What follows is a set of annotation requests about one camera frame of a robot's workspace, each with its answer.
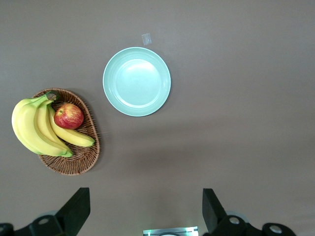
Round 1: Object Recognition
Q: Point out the red yellow apple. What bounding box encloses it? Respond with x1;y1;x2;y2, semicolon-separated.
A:
54;103;85;130

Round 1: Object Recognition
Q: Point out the yellow banana bunch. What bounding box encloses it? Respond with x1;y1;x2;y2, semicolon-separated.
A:
11;91;96;158

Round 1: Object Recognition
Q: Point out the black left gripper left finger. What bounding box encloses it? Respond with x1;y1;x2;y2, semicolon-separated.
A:
0;187;91;236

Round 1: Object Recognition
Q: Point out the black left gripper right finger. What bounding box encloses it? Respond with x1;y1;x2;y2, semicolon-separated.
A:
202;188;297;236

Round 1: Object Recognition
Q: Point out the brown wicker basket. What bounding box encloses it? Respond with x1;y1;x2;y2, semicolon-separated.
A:
31;88;101;176

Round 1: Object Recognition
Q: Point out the light green round plate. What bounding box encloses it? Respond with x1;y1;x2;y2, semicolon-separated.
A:
102;47;172;117

